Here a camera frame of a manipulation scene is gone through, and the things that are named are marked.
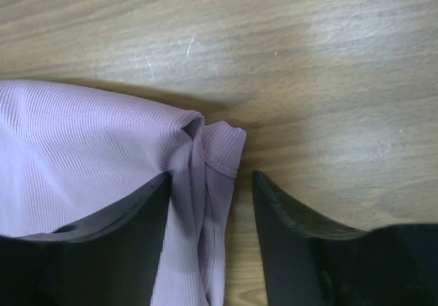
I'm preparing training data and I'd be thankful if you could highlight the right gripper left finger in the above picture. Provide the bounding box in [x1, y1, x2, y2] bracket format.
[1, 173, 171, 305]

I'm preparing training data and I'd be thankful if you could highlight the pink tank top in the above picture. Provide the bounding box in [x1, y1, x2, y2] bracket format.
[1, 80, 246, 305]

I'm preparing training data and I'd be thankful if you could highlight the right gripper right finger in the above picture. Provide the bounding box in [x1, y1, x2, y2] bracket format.
[252, 171, 437, 305]

